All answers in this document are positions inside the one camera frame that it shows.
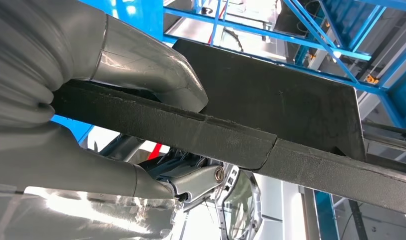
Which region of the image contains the blue metal shelf rack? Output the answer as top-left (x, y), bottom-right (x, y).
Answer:
top-left (50, 0), bottom-right (406, 240)

